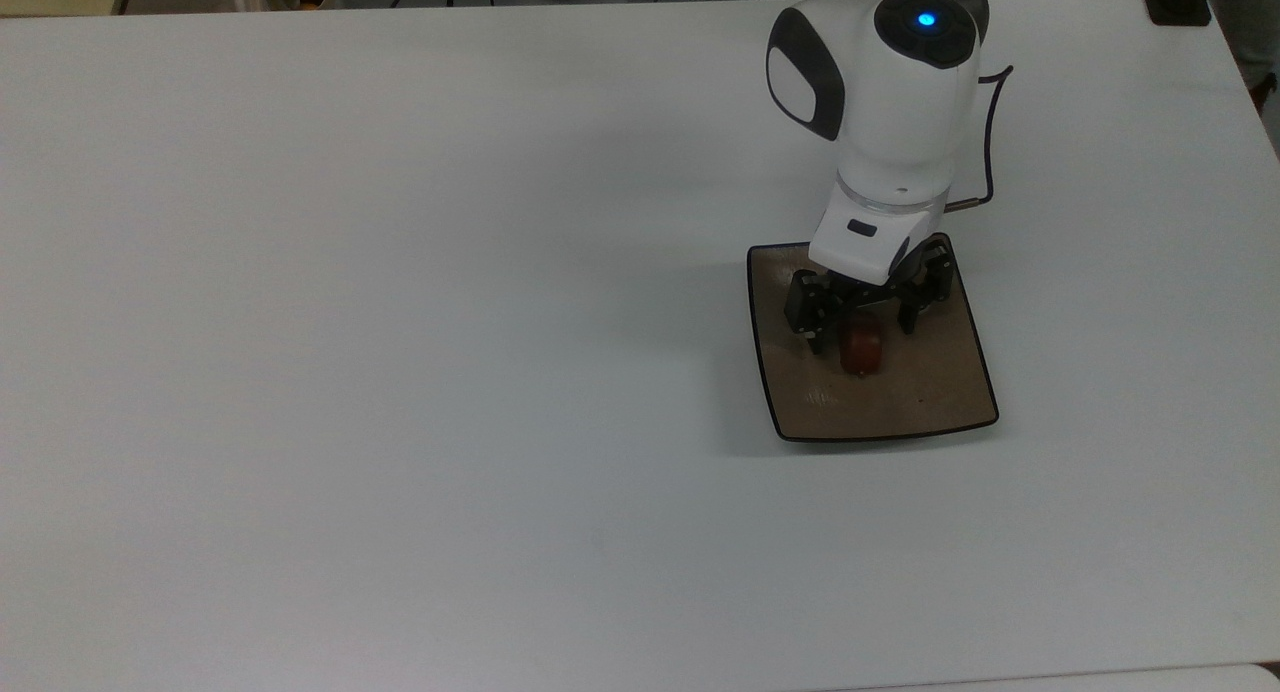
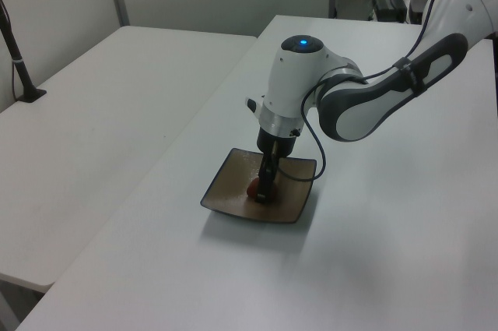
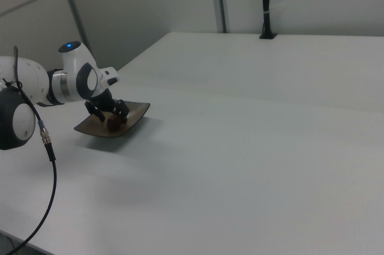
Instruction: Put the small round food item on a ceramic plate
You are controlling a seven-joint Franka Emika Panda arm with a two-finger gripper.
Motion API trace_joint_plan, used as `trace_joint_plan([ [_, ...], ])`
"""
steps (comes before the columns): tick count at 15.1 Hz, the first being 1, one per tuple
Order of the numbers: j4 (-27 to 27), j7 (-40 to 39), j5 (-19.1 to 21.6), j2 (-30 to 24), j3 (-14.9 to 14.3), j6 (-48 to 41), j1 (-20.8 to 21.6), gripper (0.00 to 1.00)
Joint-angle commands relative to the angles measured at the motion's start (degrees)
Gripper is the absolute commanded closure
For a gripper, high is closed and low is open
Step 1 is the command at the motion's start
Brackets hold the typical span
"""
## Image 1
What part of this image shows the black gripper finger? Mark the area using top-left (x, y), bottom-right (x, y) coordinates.
top-left (783, 269), bottom-right (837, 355)
top-left (897, 234), bottom-right (958, 335)

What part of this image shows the square brown ceramic plate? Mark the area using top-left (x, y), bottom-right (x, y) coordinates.
top-left (747, 234), bottom-right (1000, 444)

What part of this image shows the small round brown food item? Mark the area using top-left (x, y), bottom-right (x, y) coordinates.
top-left (838, 319), bottom-right (885, 377)

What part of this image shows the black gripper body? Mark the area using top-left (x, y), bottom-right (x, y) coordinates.
top-left (822, 238), bottom-right (928, 310)

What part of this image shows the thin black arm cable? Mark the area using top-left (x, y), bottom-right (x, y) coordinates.
top-left (945, 65), bottom-right (1015, 211)

